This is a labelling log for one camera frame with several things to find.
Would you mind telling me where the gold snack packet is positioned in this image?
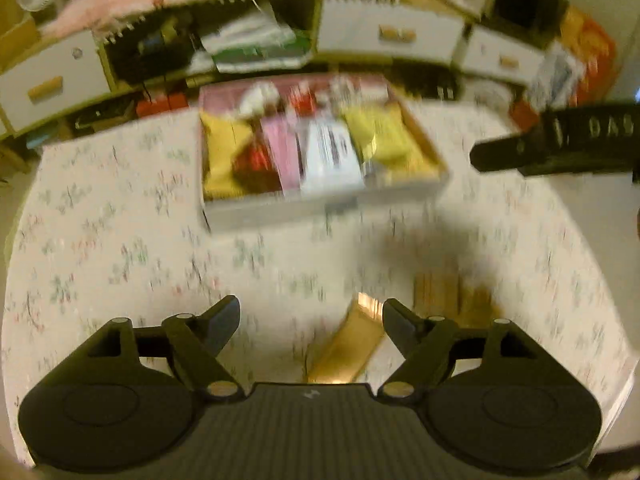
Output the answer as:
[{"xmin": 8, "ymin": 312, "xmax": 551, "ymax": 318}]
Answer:
[{"xmin": 306, "ymin": 292, "xmax": 385, "ymax": 385}]

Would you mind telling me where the white drawer wooden handle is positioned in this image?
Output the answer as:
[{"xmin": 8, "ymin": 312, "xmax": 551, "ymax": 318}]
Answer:
[{"xmin": 316, "ymin": 0, "xmax": 464, "ymax": 65}]

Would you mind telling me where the pink snack bar packet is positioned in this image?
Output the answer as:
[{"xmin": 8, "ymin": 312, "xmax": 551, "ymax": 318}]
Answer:
[{"xmin": 262, "ymin": 116, "xmax": 300, "ymax": 192}]

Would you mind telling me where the white drawer right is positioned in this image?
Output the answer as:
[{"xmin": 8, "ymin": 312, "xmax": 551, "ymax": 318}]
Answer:
[{"xmin": 452, "ymin": 26, "xmax": 544, "ymax": 87}]

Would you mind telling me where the pink cardboard box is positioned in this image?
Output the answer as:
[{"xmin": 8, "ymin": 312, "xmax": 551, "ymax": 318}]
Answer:
[{"xmin": 198, "ymin": 74, "xmax": 449, "ymax": 233}]

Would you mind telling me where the yellow paper liner right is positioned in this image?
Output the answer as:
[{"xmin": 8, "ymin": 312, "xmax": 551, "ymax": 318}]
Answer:
[{"xmin": 343, "ymin": 102, "xmax": 439, "ymax": 182}]

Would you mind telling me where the yellow paper liner left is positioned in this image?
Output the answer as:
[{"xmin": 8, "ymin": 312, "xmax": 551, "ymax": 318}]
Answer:
[{"xmin": 200, "ymin": 110, "xmax": 254, "ymax": 200}]

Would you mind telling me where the stack of papers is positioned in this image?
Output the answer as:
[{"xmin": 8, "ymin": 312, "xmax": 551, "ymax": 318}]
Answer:
[{"xmin": 186, "ymin": 3, "xmax": 312, "ymax": 75}]

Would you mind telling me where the brown wafer packet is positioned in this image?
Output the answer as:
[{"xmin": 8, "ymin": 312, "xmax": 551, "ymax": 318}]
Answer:
[{"xmin": 413, "ymin": 271, "xmax": 503, "ymax": 328}]

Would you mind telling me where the floral tablecloth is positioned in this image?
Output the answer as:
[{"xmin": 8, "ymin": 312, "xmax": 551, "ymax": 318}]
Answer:
[{"xmin": 1, "ymin": 101, "xmax": 637, "ymax": 466}]

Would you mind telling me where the printed cardboard carton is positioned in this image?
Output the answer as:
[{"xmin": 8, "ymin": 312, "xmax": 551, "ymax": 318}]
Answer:
[{"xmin": 524, "ymin": 41, "xmax": 586, "ymax": 113}]

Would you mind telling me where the yellow paper liner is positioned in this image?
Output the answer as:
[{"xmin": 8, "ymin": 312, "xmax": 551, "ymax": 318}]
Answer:
[
  {"xmin": 343, "ymin": 102, "xmax": 439, "ymax": 182},
  {"xmin": 200, "ymin": 110, "xmax": 254, "ymax": 200}
]

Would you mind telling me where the white drawer left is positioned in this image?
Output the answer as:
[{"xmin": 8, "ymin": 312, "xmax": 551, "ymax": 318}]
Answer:
[{"xmin": 1, "ymin": 30, "xmax": 110, "ymax": 132}]

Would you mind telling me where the white pecan snack packet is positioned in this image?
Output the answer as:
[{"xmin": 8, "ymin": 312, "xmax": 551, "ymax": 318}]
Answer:
[{"xmin": 299, "ymin": 118, "xmax": 364, "ymax": 194}]

